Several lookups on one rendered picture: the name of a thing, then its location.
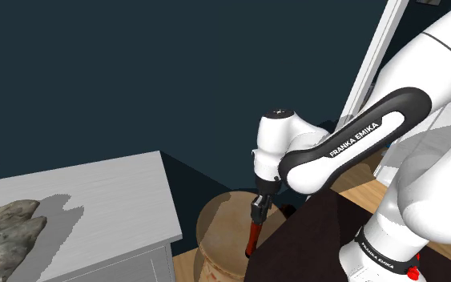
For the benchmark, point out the grey rough stone figure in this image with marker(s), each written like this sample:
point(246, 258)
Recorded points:
point(2, 234)

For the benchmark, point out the white door frame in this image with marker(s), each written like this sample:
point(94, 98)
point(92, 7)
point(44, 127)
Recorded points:
point(377, 50)

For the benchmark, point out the dark robot stand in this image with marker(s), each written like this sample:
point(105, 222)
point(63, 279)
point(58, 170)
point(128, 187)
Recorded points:
point(307, 242)

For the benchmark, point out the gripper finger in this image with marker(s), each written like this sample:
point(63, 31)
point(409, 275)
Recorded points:
point(257, 211)
point(268, 205)

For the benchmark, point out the grey chest of drawers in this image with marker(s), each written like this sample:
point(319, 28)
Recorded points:
point(112, 195)

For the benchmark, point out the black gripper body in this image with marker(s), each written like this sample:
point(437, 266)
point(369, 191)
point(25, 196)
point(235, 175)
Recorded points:
point(268, 186)

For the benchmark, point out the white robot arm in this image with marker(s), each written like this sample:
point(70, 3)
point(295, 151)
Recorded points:
point(424, 58)

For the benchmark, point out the round tan stool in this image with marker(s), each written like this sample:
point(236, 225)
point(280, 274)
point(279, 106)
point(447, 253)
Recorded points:
point(221, 226)

